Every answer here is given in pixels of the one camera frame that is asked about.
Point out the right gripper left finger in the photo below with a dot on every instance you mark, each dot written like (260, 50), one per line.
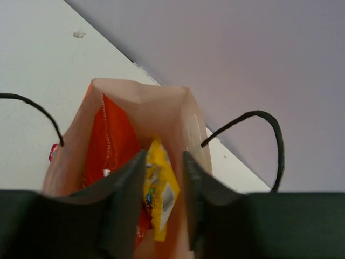
(96, 222)

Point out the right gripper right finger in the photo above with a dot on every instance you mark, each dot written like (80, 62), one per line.
(223, 223)

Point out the yellow M&M's pack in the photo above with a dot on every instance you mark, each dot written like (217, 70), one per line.
(160, 189)

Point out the orange chips bag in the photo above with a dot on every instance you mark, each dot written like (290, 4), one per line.
(112, 148)

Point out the pink candy packet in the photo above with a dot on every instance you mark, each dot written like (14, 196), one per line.
(53, 152)

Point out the orange paper bag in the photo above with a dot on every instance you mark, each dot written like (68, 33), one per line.
(168, 113)

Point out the small white paper scrap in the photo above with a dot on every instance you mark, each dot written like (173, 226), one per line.
(79, 34)

